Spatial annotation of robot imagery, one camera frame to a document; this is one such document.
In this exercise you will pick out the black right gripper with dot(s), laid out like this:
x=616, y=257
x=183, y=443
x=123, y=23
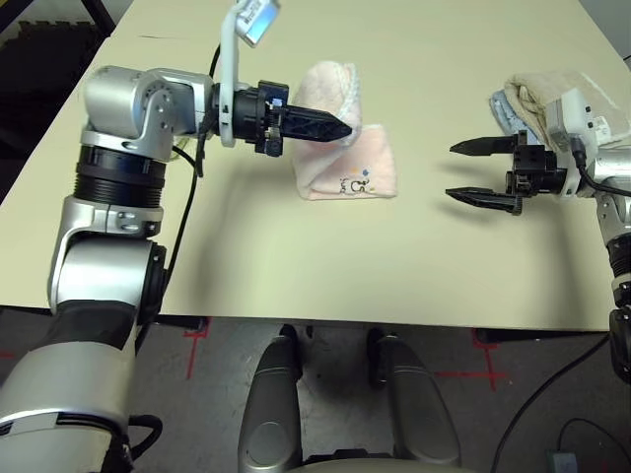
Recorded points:
x=535, y=172

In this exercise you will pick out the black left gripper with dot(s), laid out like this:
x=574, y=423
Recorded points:
x=256, y=115

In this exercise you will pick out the pink terry towel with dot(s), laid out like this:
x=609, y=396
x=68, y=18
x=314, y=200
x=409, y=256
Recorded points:
x=345, y=162

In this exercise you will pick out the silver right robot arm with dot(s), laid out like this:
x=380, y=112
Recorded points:
x=611, y=177

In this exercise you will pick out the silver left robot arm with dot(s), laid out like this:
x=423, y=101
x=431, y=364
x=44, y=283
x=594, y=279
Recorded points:
x=113, y=207

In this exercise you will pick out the light blue terry towel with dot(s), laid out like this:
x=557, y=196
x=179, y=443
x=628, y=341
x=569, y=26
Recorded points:
x=508, y=115

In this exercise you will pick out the beige terry towel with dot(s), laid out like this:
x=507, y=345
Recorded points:
x=537, y=93

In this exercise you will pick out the grey robot right leg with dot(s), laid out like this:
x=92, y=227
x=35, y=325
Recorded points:
x=419, y=404

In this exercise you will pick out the grey robot leg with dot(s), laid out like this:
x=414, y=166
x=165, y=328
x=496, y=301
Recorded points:
x=271, y=404
x=419, y=404

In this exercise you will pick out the grey robot left leg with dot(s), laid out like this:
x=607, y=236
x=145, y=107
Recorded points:
x=271, y=404

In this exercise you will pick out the black foam floor mats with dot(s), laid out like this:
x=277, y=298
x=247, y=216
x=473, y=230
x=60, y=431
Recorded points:
x=34, y=74

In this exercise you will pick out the grey power adapter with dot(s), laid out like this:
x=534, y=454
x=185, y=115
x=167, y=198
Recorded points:
x=566, y=463

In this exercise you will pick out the beige robot torso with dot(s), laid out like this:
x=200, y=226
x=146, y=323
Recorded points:
x=350, y=465

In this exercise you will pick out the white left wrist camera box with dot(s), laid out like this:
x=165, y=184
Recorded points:
x=229, y=74

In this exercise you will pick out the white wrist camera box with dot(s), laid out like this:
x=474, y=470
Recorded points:
x=572, y=123
x=229, y=74

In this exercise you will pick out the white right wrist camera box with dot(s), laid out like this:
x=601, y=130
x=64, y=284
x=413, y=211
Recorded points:
x=572, y=123

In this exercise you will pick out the side table with black frame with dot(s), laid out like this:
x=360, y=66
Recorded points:
x=103, y=15

